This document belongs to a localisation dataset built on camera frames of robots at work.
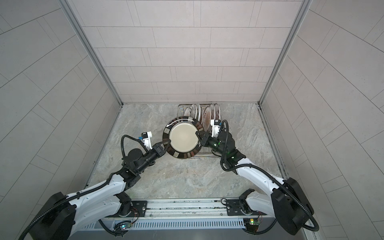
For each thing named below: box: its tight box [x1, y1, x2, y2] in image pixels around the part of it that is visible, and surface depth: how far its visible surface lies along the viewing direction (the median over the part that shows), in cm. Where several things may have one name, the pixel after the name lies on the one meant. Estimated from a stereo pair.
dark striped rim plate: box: [162, 116, 204, 159], surface depth 76 cm
